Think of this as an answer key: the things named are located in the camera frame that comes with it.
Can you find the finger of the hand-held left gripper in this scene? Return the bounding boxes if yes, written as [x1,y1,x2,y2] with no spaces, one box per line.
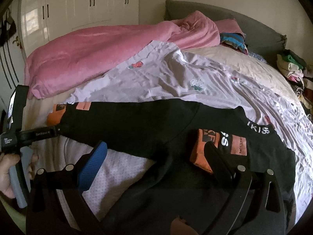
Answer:
[24,124,72,150]

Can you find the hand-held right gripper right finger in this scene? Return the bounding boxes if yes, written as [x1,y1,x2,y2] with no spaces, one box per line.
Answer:
[196,141,287,235]

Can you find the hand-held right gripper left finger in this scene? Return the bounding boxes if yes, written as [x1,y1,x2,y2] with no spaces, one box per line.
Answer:
[26,141,113,235]

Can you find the black pants with orange patches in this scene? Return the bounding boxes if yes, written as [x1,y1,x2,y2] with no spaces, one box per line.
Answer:
[46,100,297,235]

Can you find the pile of mixed clothes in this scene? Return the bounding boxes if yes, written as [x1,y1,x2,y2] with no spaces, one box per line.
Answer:
[276,49,313,115]

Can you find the stack of striped folded clothes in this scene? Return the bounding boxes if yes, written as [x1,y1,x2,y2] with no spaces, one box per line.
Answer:
[219,32,248,54]

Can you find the person's left hand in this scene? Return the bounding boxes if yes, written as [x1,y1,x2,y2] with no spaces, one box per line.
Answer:
[0,152,40,199]

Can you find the pink fleece blanket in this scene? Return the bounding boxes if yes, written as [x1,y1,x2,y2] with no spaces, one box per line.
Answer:
[24,11,220,101]

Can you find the white printed bedsheet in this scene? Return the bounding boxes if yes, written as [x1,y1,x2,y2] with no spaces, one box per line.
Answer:
[32,40,313,226]

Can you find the blue patterned cloth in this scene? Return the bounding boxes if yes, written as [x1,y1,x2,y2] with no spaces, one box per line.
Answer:
[247,50,269,65]

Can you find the white wardrobe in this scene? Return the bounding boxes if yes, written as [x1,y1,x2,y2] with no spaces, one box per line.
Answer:
[18,0,140,61]

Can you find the pink pillow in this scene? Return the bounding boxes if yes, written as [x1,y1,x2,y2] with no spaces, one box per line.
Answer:
[215,20,245,38]

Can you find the grey headboard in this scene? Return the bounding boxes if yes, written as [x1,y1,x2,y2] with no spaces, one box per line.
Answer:
[164,0,288,64]

